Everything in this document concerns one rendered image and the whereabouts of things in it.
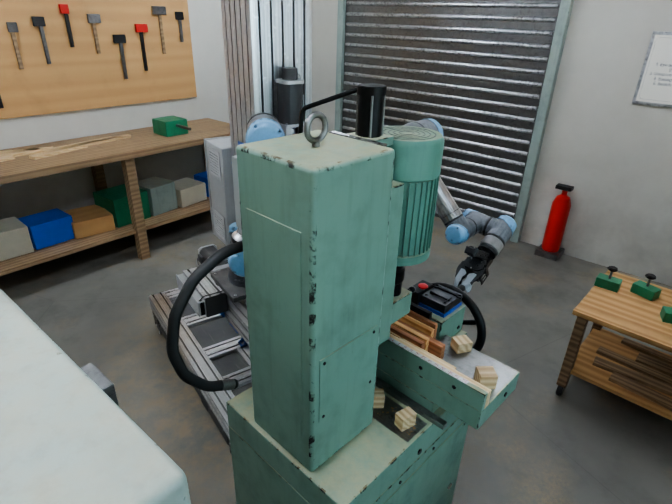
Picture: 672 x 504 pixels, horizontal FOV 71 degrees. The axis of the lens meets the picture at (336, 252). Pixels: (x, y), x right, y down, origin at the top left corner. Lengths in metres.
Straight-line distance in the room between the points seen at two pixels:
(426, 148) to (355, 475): 0.76
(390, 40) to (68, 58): 2.66
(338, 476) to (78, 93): 3.53
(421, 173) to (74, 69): 3.38
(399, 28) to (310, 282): 4.02
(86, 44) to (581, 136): 3.75
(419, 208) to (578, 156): 3.14
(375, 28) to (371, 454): 4.17
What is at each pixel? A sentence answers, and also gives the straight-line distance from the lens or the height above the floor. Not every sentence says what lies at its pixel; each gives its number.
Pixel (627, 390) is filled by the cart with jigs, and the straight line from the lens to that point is 2.73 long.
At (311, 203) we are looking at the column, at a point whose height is 1.46.
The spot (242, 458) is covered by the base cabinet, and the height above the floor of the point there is 0.63.
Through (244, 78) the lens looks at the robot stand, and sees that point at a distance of 1.88.
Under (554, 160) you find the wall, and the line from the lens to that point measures 4.23.
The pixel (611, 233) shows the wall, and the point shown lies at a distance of 4.27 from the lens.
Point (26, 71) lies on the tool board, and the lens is 4.04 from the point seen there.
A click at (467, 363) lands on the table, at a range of 1.38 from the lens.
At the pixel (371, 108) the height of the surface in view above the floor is 1.58.
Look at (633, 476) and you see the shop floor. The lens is 2.60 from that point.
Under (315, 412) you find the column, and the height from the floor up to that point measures 0.99.
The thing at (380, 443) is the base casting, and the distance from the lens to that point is 1.27.
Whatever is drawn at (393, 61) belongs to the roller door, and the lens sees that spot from 4.77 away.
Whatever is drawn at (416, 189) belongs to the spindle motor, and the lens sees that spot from 1.09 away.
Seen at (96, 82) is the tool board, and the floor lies 1.24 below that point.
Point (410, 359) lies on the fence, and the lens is 1.30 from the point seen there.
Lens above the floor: 1.74
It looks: 27 degrees down
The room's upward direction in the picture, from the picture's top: 2 degrees clockwise
